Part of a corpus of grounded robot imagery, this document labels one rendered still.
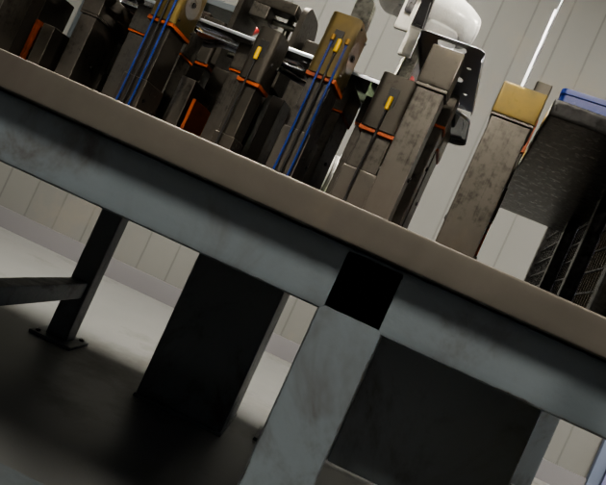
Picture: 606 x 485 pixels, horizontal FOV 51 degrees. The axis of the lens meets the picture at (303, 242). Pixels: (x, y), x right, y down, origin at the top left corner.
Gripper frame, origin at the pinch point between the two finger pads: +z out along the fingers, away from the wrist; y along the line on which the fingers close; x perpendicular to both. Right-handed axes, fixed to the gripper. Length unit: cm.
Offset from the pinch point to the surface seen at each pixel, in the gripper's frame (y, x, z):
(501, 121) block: 16.6, 26.0, 14.4
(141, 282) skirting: -239, -140, 108
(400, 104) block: 23.5, 9.4, 19.9
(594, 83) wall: -271, 60, -117
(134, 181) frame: 63, -9, 51
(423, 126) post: 40, 17, 26
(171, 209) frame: 63, -3, 52
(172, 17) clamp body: 21.9, -38.2, 19.6
